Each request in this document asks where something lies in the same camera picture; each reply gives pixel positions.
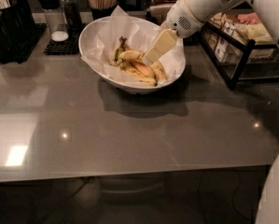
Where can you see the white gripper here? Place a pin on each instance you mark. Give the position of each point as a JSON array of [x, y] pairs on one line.
[[180, 20]]

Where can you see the yellow spotted banana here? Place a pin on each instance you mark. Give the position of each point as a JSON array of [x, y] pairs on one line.
[[136, 56]]

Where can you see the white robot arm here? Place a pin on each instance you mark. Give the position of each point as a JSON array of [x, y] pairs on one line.
[[267, 11]]

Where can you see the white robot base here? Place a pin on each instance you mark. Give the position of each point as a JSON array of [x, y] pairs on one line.
[[268, 206]]

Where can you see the white paper bowl liner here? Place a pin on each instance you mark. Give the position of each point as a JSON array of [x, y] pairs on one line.
[[136, 31]]

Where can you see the middle orange-yellow banana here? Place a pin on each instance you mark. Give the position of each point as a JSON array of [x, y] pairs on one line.
[[145, 70]]

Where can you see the lower yellow banana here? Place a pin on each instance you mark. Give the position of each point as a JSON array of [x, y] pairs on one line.
[[132, 72]]

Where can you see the white oval bowl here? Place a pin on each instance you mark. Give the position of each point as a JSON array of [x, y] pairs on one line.
[[98, 47]]

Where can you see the napkin dispenser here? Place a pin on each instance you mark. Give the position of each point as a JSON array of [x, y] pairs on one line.
[[157, 12]]

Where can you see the dark glass shaker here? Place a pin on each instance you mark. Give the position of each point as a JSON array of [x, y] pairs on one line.
[[72, 15]]

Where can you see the glass sugar shaker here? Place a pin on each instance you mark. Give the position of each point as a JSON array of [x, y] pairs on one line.
[[54, 17]]

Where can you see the large black rubber mat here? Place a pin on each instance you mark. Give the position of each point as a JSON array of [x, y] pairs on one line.
[[20, 52]]

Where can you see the black condiment caddy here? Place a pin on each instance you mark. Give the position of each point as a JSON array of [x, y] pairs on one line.
[[16, 20]]

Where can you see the black wire tea rack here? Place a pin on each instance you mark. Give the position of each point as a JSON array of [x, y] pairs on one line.
[[241, 49]]

